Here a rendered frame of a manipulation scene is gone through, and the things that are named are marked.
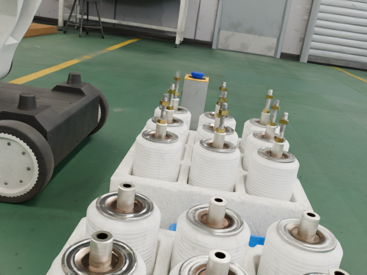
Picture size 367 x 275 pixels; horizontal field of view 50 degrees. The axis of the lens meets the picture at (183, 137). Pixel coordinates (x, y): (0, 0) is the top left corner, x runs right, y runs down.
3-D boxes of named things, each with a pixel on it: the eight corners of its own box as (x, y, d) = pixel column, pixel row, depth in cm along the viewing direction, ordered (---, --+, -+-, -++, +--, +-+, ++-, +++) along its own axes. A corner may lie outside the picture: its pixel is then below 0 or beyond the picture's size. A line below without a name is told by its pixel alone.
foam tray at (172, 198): (103, 257, 80) (110, 177, 74) (140, 179, 117) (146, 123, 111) (292, 290, 78) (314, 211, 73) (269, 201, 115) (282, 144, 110)
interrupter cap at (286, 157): (283, 150, 83) (284, 147, 82) (301, 165, 76) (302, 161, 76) (250, 149, 81) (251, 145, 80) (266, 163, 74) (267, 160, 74)
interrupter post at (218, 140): (212, 148, 78) (214, 133, 77) (211, 144, 80) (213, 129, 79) (223, 150, 78) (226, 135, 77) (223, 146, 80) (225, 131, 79)
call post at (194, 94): (170, 176, 122) (183, 78, 113) (172, 168, 129) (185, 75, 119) (192, 180, 122) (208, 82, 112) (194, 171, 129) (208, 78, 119)
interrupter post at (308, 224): (297, 240, 49) (303, 217, 48) (294, 231, 51) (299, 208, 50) (316, 244, 49) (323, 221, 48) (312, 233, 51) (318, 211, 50)
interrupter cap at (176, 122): (164, 129, 85) (164, 126, 85) (144, 119, 91) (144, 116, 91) (190, 126, 90) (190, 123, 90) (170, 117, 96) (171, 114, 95)
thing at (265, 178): (268, 221, 89) (285, 148, 84) (288, 245, 81) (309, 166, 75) (229, 221, 87) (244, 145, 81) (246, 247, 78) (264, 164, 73)
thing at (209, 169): (181, 233, 80) (194, 151, 74) (182, 210, 89) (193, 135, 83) (228, 239, 80) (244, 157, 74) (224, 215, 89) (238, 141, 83)
